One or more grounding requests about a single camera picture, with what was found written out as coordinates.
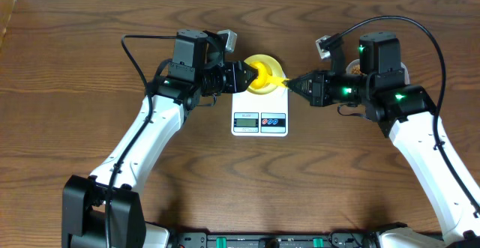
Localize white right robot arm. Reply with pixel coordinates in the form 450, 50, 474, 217
286, 31, 479, 247

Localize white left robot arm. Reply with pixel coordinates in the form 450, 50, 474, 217
61, 29, 258, 247

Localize yellow plastic scoop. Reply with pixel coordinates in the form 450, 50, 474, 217
248, 61, 288, 94

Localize white digital kitchen scale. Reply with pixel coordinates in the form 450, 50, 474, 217
231, 87, 289, 137

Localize clear container of soybeans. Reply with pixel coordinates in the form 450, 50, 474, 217
346, 59, 410, 84

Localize yellow bowl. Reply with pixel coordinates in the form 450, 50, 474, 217
244, 54, 288, 95

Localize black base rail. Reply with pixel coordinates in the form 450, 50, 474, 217
164, 228, 449, 248

